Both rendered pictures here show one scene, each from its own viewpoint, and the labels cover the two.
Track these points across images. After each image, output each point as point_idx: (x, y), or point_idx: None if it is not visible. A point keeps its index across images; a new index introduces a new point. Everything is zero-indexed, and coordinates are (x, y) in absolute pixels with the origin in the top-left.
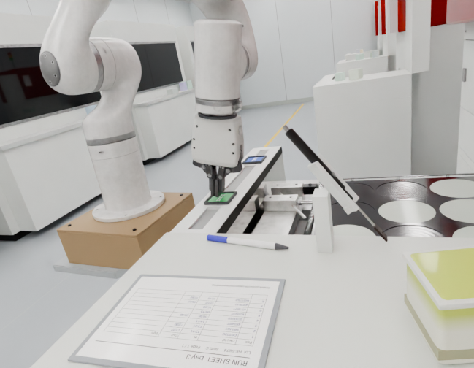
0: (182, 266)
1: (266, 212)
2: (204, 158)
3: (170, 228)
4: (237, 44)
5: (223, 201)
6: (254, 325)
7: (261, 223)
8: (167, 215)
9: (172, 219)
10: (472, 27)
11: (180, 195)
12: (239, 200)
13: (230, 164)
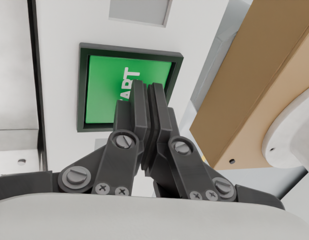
0: None
1: (31, 122)
2: (238, 234)
3: (240, 76)
4: None
5: (104, 50)
6: None
7: (24, 77)
8: (256, 95)
9: (241, 96)
10: None
11: (234, 160)
12: (42, 77)
13: (23, 211)
